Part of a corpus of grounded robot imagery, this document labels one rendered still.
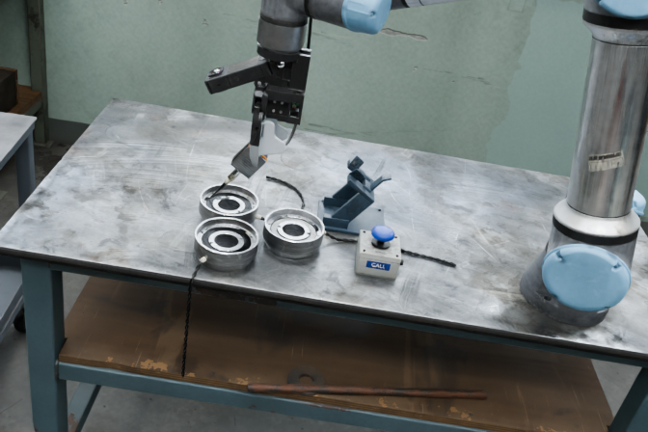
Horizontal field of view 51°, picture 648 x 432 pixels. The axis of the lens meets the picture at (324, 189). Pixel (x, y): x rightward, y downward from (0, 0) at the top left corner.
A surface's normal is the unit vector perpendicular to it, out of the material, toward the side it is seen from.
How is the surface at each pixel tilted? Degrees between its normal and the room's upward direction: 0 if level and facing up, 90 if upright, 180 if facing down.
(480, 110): 90
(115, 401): 0
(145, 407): 0
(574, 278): 97
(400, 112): 90
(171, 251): 0
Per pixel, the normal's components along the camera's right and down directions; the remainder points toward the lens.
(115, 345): 0.16, -0.85
